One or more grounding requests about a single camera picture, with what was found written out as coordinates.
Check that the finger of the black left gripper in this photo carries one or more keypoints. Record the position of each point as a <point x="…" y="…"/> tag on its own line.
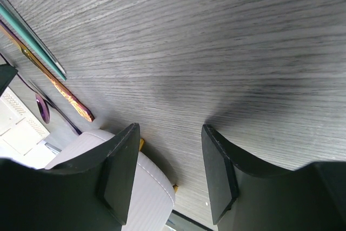
<point x="7" y="73"/>

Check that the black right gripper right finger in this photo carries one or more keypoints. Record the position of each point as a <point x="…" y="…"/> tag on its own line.
<point x="249" y="193"/>

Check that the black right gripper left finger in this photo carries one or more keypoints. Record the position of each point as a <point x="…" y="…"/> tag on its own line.
<point x="89" y="192"/>

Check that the purple metallic spoon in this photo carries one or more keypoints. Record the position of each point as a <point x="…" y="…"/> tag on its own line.
<point x="45" y="104"/>

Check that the white round divided container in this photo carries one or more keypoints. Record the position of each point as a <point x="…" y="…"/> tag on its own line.
<point x="153" y="195"/>

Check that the gold spoon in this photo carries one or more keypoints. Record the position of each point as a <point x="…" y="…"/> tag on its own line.
<point x="141" y="144"/>

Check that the white plastic file organizer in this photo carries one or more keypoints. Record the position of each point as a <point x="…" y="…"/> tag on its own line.
<point x="22" y="134"/>

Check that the teal spoon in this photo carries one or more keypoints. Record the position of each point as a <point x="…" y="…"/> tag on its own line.
<point x="12" y="16"/>

